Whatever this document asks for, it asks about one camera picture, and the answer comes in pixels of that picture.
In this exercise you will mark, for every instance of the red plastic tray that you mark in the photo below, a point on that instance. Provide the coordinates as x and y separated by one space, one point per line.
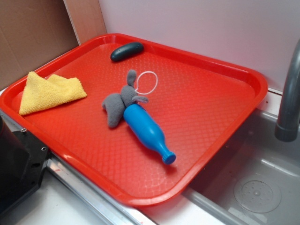
199 103

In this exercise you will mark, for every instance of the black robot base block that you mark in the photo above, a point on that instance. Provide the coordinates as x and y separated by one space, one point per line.
23 159

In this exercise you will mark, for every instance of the grey plush toy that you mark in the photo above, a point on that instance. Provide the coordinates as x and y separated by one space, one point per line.
115 104

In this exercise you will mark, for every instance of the blue plastic bottle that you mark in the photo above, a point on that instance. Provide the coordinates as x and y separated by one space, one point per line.
148 132

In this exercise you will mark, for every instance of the grey faucet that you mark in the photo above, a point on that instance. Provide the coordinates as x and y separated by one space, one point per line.
288 120

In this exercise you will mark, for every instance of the brown cardboard panel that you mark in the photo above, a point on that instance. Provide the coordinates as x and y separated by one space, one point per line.
34 32

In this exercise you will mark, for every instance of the yellow microfibre cloth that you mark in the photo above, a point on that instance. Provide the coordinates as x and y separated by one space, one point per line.
41 94

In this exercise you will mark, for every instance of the dark green oval object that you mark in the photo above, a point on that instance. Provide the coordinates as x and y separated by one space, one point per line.
126 51

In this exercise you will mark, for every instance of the white elastic loop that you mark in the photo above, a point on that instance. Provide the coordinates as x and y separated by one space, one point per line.
139 77

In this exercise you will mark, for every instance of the grey plastic sink basin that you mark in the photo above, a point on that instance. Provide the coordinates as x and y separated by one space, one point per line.
253 180

